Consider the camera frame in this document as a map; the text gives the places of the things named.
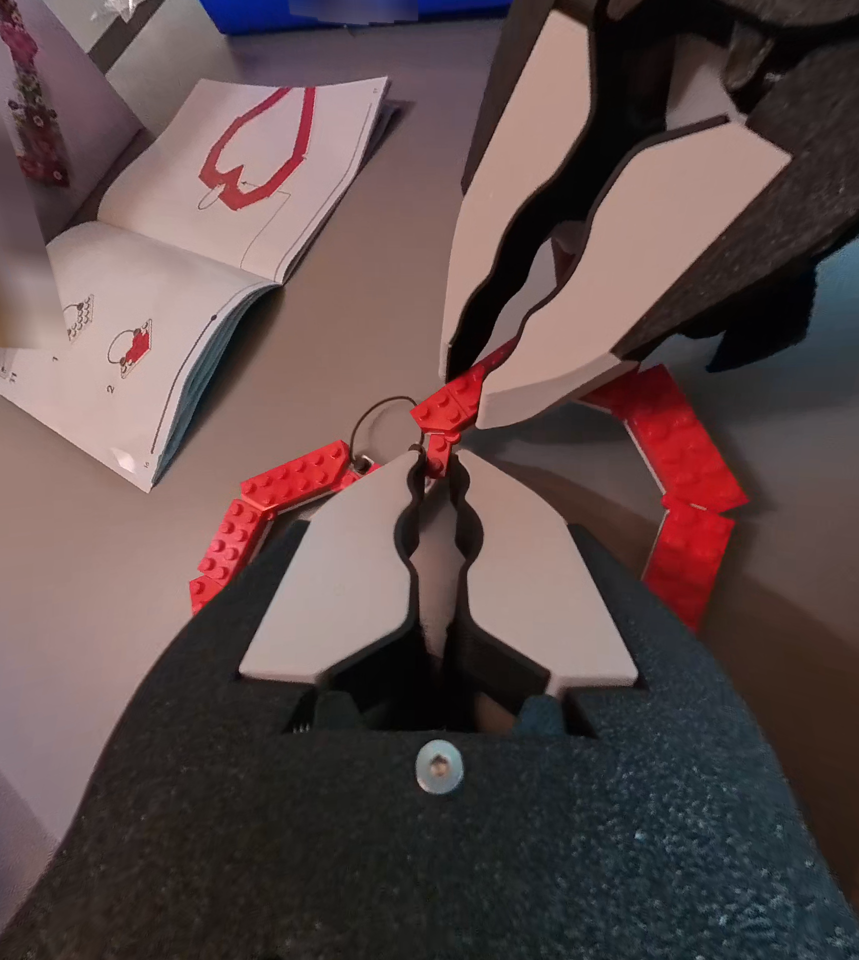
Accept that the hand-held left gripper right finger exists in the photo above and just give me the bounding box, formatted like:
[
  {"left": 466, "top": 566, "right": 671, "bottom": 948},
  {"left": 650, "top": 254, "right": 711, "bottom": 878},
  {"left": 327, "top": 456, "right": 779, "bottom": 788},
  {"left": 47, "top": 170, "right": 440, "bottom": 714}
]
[{"left": 448, "top": 450, "right": 639, "bottom": 695}]

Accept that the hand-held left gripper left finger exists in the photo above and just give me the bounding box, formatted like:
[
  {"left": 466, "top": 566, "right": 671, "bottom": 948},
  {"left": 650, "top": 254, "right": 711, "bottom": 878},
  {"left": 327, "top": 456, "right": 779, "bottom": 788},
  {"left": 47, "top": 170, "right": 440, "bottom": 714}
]
[{"left": 238, "top": 450, "right": 427, "bottom": 687}]

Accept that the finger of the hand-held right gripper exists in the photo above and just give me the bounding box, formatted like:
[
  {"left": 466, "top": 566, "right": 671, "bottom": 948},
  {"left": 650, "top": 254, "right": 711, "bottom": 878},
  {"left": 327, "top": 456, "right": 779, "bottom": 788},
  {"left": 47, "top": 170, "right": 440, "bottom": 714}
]
[
  {"left": 438, "top": 9, "right": 597, "bottom": 384},
  {"left": 474, "top": 118, "right": 792, "bottom": 431}
]

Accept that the red brick heart frame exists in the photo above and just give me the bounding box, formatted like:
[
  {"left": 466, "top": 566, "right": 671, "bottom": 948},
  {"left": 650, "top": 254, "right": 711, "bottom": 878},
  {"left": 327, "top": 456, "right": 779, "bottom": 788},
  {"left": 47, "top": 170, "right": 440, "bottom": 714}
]
[{"left": 189, "top": 341, "right": 749, "bottom": 635}]

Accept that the black string with end studs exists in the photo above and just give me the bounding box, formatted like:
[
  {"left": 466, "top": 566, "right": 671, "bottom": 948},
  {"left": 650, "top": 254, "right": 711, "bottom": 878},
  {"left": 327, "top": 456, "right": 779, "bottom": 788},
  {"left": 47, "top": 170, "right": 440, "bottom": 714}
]
[{"left": 350, "top": 395, "right": 428, "bottom": 471}]

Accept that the blue plastic bin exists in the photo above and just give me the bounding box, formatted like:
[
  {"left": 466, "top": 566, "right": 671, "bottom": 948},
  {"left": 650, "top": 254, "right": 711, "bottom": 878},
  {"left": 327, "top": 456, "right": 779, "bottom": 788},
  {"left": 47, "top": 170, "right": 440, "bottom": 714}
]
[{"left": 200, "top": 0, "right": 513, "bottom": 36}]

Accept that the white instruction booklet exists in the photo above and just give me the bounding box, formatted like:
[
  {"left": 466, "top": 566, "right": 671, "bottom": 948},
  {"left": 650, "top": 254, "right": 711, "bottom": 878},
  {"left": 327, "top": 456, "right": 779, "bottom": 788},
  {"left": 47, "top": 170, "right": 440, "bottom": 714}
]
[{"left": 0, "top": 75, "right": 404, "bottom": 494}]

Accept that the grey desk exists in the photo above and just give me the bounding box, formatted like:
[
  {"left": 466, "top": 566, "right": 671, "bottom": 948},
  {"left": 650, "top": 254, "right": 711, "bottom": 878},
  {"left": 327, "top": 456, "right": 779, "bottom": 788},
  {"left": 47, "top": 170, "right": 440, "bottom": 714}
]
[{"left": 0, "top": 0, "right": 859, "bottom": 960}]

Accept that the heart wreath toy box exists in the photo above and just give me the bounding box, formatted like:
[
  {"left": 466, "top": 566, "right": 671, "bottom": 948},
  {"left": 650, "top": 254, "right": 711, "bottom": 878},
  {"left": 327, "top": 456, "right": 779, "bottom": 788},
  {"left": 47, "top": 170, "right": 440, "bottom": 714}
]
[{"left": 0, "top": 0, "right": 147, "bottom": 249}]

